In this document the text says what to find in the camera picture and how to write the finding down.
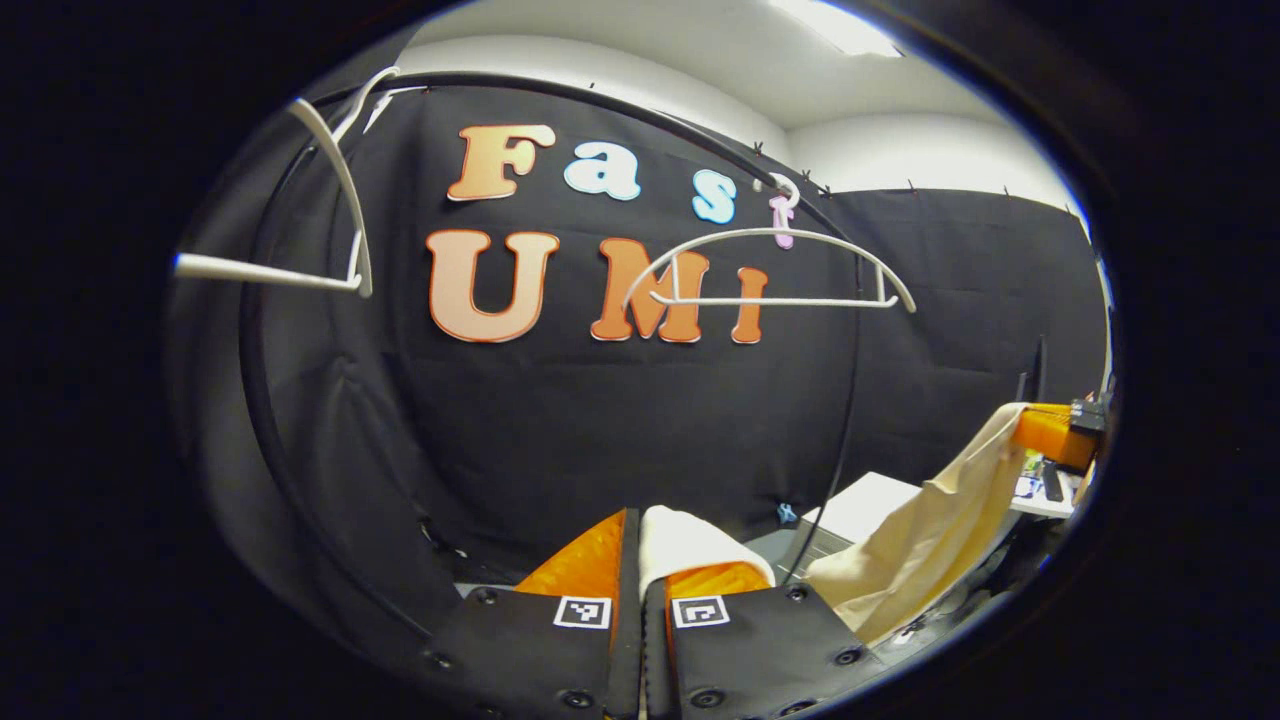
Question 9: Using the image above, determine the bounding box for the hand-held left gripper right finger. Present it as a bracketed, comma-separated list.
[642, 560, 889, 720]

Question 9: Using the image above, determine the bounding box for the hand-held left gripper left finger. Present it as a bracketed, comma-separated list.
[420, 506, 642, 720]

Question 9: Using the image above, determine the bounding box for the cream button shirt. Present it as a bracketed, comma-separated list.
[638, 402, 1031, 646]

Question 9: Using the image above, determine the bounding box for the white plastic hanger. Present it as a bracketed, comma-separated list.
[622, 172, 918, 316]
[172, 65, 401, 299]

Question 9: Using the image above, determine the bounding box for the black monitor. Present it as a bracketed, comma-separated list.
[1015, 335, 1049, 403]

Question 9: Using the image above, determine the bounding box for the white desk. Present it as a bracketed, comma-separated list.
[1010, 455, 1096, 521]

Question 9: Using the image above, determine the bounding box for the black backdrop cloth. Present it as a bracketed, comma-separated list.
[165, 40, 1111, 651]

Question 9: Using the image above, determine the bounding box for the row of black clips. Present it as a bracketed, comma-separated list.
[585, 80, 1076, 216]

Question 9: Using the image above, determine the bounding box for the ceiling light panel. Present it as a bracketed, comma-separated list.
[770, 0, 901, 58]

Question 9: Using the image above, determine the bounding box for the black clothes rail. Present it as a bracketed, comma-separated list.
[240, 70, 866, 641]

